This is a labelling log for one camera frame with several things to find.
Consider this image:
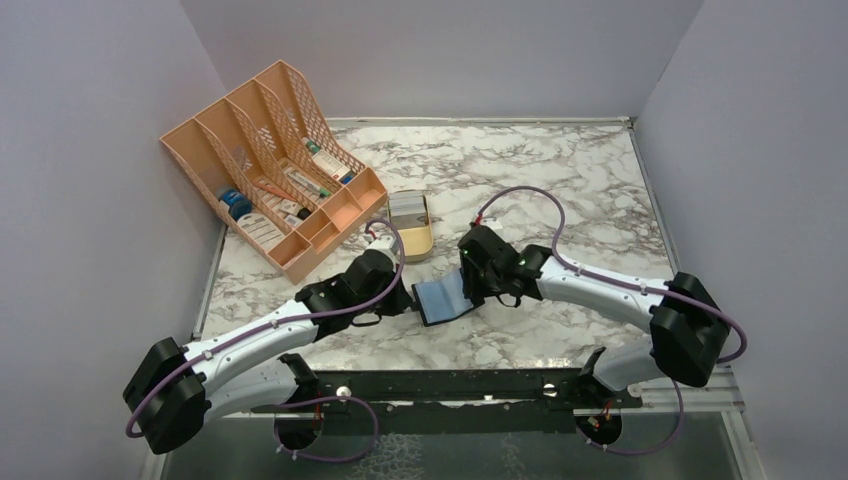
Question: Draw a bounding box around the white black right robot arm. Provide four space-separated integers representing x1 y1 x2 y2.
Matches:
458 225 730 407

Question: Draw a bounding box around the black mounting base rail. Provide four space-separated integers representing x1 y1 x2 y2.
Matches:
254 368 603 440

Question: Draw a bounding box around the white glue stick box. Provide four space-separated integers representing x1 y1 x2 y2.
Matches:
301 137 354 184

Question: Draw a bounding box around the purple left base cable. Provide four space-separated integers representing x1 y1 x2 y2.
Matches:
272 392 383 464

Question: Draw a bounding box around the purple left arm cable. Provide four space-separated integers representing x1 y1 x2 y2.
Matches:
124 217 407 440

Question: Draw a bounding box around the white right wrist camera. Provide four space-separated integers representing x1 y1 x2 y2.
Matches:
476 216 503 232

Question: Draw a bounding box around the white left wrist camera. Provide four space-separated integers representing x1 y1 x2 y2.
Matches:
367 235 401 264

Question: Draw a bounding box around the beige card tray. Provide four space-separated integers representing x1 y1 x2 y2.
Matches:
396 201 434 262

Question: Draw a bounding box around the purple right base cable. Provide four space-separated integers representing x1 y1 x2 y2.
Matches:
573 380 685 458

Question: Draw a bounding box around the orange plastic desk organizer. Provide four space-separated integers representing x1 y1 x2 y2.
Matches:
160 61 387 283

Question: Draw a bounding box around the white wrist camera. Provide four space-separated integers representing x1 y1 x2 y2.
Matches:
367 235 401 264
476 216 503 232

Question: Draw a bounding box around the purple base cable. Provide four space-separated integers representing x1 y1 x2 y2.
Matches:
272 392 383 464
573 380 685 458

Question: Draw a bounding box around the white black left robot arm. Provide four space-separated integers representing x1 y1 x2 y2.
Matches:
122 247 406 454

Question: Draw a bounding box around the white label card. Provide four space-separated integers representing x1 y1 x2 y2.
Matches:
236 213 286 255

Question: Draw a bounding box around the orange pen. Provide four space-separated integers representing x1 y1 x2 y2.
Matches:
252 180 298 203

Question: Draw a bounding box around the black leather card holder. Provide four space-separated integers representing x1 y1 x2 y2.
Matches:
412 268 476 327

